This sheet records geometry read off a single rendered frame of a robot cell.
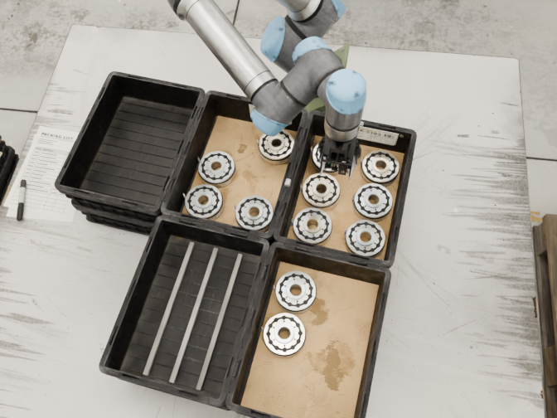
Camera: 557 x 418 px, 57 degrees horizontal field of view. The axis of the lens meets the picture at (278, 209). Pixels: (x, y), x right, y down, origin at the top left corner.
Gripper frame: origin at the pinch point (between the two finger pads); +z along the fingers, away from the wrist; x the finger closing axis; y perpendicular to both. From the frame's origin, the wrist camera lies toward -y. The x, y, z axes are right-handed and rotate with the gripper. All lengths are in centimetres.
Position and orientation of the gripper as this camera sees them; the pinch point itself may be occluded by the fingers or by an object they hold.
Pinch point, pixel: (337, 166)
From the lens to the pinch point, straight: 130.5
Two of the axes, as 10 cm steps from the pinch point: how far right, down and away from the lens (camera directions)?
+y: -2.1, 8.9, -4.0
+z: 0.4, 4.1, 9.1
